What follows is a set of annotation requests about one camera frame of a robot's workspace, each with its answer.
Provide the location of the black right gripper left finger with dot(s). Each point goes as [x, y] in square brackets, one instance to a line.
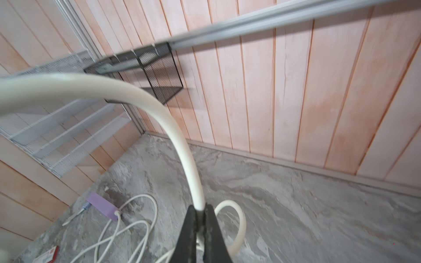
[185, 249]

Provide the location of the red white small box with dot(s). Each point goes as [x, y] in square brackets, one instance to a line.
[48, 257]

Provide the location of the purple power strip with cord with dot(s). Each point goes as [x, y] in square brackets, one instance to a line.
[114, 214]

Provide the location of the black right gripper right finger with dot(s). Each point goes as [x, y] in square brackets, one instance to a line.
[215, 250]

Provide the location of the teal power strip with cord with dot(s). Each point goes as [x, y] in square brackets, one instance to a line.
[24, 91]

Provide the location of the blue white pen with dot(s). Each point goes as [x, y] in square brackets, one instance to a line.
[86, 206]

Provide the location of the black mesh basket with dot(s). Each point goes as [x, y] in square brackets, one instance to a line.
[151, 67]

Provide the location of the white wire mesh shelf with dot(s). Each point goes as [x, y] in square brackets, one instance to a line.
[60, 134]

